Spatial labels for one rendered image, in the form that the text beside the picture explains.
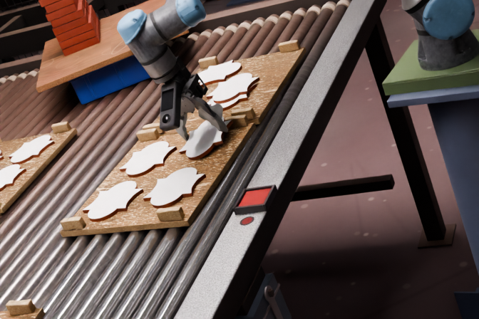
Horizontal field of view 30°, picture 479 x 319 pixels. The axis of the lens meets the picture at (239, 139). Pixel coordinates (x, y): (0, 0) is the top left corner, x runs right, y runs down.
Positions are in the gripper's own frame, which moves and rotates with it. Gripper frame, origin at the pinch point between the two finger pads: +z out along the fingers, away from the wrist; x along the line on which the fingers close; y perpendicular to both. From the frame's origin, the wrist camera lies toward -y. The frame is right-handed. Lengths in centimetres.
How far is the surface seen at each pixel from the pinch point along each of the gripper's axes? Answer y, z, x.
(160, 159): -6.8, -1.5, 10.1
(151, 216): -30.1, -3.3, 0.4
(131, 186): -17.6, -3.6, 12.5
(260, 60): 45.8, 9.3, 5.2
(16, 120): 37, -1, 93
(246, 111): 9.8, 2.1, -7.4
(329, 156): 132, 113, 60
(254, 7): 88, 13, 25
